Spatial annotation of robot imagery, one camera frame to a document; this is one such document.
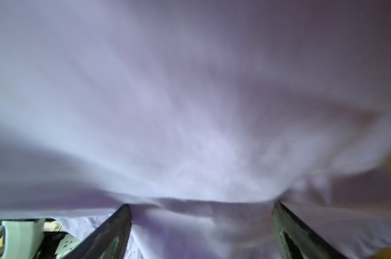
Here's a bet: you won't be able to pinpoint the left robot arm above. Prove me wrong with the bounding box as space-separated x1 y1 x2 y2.
0 219 81 259

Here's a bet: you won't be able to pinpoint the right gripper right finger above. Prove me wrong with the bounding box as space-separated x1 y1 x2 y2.
272 201 347 259

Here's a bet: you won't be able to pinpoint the lilac shorts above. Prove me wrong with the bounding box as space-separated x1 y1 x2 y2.
0 1 391 259

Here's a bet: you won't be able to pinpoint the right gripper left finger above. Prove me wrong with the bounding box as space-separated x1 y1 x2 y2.
64 205 132 259

